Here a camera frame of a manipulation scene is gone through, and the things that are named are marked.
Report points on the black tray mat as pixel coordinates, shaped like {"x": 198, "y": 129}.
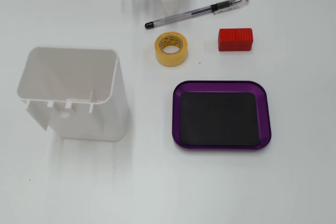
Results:
{"x": 219, "y": 119}

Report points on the red textured block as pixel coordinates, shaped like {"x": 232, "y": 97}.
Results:
{"x": 235, "y": 39}

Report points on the yellow masking tape roll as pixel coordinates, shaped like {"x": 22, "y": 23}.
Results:
{"x": 170, "y": 60}

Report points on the white plastic box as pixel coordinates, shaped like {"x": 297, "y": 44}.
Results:
{"x": 86, "y": 124}

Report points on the clear black ballpoint pen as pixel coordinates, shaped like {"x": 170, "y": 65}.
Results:
{"x": 183, "y": 15}

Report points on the purple metal tray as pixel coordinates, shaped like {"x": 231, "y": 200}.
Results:
{"x": 176, "y": 115}

